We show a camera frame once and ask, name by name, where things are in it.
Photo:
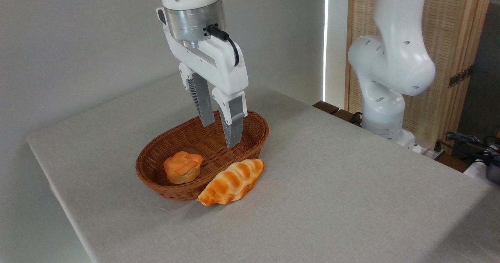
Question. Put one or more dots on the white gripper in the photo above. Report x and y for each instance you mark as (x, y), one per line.
(226, 65)

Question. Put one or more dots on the round orange bread roll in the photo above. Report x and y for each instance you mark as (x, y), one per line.
(183, 167)

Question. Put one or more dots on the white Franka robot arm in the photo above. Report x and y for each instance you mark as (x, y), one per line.
(394, 59)

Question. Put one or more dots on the long striped bread loaf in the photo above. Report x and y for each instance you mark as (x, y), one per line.
(232, 181)

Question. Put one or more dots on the brown wicker basket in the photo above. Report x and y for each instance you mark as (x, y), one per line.
(175, 138)

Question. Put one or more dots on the grey tablecloth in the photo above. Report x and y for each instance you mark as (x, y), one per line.
(332, 196)

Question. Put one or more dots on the white power strip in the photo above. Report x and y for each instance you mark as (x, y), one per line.
(429, 153)

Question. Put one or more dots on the dark metal screen hinge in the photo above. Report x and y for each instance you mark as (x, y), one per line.
(460, 76)

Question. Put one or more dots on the wooden folding screen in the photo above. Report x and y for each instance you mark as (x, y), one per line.
(449, 28)

